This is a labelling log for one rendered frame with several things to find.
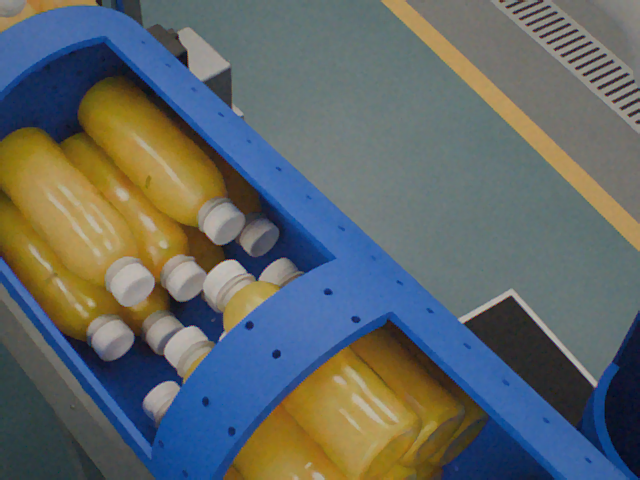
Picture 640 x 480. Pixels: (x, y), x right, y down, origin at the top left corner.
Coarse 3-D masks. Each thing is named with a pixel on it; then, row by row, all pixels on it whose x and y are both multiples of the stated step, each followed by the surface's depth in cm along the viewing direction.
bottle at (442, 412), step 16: (304, 272) 92; (368, 336) 85; (384, 336) 85; (368, 352) 84; (384, 352) 84; (400, 352) 84; (384, 368) 83; (400, 368) 83; (416, 368) 83; (400, 384) 82; (416, 384) 82; (432, 384) 83; (416, 400) 81; (432, 400) 81; (448, 400) 82; (432, 416) 80; (448, 416) 81; (432, 432) 81; (448, 432) 85; (416, 448) 81; (432, 448) 85; (416, 464) 84
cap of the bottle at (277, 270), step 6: (282, 258) 92; (276, 264) 91; (282, 264) 91; (288, 264) 91; (294, 264) 92; (270, 270) 91; (276, 270) 91; (282, 270) 91; (288, 270) 91; (294, 270) 91; (264, 276) 91; (270, 276) 90; (276, 276) 90; (282, 276) 90; (276, 282) 90
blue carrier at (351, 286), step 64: (0, 64) 93; (64, 64) 102; (128, 64) 95; (0, 128) 102; (64, 128) 108; (320, 192) 92; (320, 256) 102; (384, 256) 86; (192, 320) 108; (256, 320) 77; (320, 320) 76; (384, 320) 79; (448, 320) 81; (128, 384) 100; (192, 384) 77; (256, 384) 75; (512, 384) 78; (192, 448) 77; (512, 448) 91; (576, 448) 74
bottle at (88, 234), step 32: (32, 128) 99; (0, 160) 97; (32, 160) 96; (64, 160) 97; (32, 192) 95; (64, 192) 94; (96, 192) 96; (32, 224) 96; (64, 224) 92; (96, 224) 92; (128, 224) 95; (64, 256) 93; (96, 256) 91; (128, 256) 93
